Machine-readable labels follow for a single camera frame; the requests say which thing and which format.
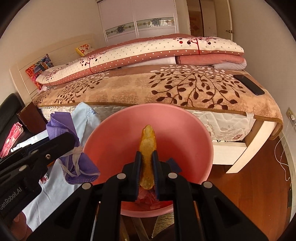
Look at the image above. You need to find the orange peel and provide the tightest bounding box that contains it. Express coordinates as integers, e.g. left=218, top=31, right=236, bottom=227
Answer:
left=139, top=125, right=157, bottom=190

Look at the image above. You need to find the purple face mask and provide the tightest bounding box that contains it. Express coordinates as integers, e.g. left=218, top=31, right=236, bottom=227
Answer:
left=46, top=112, right=100, bottom=184

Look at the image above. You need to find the red foam net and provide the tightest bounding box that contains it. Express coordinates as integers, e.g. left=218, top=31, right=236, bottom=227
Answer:
left=136, top=187, right=159, bottom=205

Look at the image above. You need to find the left hand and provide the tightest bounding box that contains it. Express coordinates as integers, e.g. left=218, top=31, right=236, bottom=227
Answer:
left=11, top=212, right=32, bottom=240

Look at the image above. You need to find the light blue floral cloth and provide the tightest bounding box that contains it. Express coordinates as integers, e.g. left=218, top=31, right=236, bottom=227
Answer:
left=22, top=102, right=100, bottom=231

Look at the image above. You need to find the pink plastic basin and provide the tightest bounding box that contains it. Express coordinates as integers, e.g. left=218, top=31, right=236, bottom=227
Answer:
left=83, top=102, right=215, bottom=218

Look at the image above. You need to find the pink folded towel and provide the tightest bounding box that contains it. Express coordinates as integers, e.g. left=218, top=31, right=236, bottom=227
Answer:
left=1, top=122, right=23, bottom=158

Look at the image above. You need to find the dark wood nightstand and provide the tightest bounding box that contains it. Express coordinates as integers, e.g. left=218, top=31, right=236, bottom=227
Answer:
left=17, top=102, right=47, bottom=134

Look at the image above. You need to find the black leather armchair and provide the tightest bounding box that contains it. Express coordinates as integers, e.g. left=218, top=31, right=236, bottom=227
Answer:
left=0, top=93, right=23, bottom=149

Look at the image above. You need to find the colourful pillow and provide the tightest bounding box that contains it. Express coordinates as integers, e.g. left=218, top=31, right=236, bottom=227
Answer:
left=25, top=54, right=54, bottom=90

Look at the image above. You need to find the bed with brown blanket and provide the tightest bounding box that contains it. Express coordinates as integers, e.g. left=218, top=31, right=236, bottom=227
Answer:
left=10, top=36, right=283, bottom=173

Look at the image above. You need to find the yellow pillow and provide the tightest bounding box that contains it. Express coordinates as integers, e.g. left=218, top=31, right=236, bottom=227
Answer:
left=75, top=43, right=94, bottom=57

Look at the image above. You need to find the white red dotted quilt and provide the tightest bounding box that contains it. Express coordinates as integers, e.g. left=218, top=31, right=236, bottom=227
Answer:
left=36, top=34, right=246, bottom=86

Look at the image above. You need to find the white wardrobe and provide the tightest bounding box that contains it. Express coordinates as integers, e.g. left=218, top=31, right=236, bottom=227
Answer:
left=96, top=0, right=190, bottom=45

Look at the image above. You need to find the white door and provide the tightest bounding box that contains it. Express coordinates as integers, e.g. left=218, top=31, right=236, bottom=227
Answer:
left=214, top=0, right=233, bottom=41

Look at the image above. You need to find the white charger cable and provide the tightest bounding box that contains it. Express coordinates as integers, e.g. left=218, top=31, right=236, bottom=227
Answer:
left=273, top=116, right=296, bottom=182

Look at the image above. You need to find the wall socket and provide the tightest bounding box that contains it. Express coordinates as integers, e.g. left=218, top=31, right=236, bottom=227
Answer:
left=286, top=108, right=296, bottom=126

